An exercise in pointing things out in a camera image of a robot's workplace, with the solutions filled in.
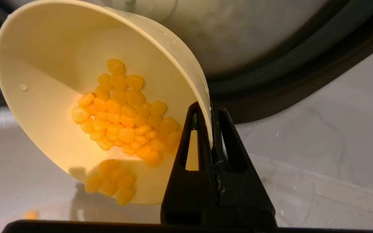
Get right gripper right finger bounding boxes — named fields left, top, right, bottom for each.
left=210, top=107, right=277, bottom=229

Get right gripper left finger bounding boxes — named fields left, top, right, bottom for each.
left=160, top=101, right=220, bottom=227

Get yellow corn kernels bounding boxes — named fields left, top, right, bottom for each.
left=24, top=58, right=183, bottom=220

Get black rice cooker lid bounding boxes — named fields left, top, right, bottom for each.
left=0, top=0, right=373, bottom=124

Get yellow bowl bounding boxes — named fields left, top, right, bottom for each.
left=0, top=0, right=214, bottom=205

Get white inner pot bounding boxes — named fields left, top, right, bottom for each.
left=0, top=107, right=174, bottom=224

